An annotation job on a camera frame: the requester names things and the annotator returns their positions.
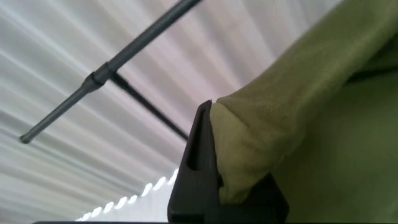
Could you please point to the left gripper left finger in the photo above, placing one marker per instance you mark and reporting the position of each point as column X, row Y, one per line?
column 196, row 174

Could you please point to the black clothes rack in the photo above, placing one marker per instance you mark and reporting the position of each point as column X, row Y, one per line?
column 102, row 73

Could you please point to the green long-sleeved shirt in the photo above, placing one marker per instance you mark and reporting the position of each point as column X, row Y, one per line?
column 311, row 109

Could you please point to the white curtain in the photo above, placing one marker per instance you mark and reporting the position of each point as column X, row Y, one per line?
column 62, row 40

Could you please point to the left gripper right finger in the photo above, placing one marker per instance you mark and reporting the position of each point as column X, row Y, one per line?
column 264, row 202

